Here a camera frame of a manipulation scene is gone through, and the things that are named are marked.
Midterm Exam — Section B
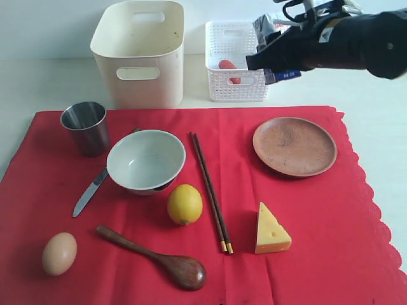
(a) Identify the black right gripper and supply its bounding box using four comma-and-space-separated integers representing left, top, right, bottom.
245, 9, 406, 79

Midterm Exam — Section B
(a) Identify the blue white milk carton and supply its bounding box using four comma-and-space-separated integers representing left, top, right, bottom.
252, 14, 301, 85

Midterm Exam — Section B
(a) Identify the red sausage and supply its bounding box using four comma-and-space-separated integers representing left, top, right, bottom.
218, 59, 241, 85

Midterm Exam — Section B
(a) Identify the yellow lemon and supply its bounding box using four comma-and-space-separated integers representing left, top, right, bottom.
167, 184, 203, 226

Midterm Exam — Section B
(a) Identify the brown egg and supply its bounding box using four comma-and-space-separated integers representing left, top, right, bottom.
42, 233, 78, 276

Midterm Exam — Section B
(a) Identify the white perforated plastic basket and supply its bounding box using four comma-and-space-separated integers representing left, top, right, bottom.
205, 21, 268, 102

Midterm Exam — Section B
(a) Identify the brown wooden plate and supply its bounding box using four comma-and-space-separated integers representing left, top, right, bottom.
252, 117, 338, 178

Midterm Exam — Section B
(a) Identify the cream plastic bin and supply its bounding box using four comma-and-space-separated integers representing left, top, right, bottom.
90, 1, 184, 109

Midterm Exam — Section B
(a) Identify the red table cloth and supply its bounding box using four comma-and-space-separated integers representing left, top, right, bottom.
1, 106, 406, 304

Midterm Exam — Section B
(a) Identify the pale green ceramic bowl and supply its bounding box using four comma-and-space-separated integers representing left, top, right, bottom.
106, 130, 186, 196

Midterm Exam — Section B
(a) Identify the yellow cheese wedge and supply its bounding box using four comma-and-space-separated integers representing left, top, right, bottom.
254, 202, 292, 254

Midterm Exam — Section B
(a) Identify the dark wooden chopstick left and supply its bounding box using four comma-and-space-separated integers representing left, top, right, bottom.
189, 132, 228, 253

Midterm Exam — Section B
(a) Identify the dark wooden chopstick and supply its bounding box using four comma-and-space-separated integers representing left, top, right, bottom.
189, 132, 228, 253
193, 133, 234, 255

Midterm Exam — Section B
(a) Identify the dark wooden chopstick right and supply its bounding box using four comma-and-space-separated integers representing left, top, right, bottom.
193, 133, 234, 255

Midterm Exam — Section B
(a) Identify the stainless steel cup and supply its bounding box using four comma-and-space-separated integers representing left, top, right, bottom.
60, 101, 111, 157

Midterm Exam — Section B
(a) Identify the metal table knife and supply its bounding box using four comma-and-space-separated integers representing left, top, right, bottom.
71, 127, 141, 219

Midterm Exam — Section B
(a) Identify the dark wooden spoon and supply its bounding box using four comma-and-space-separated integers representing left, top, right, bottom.
96, 225, 207, 291

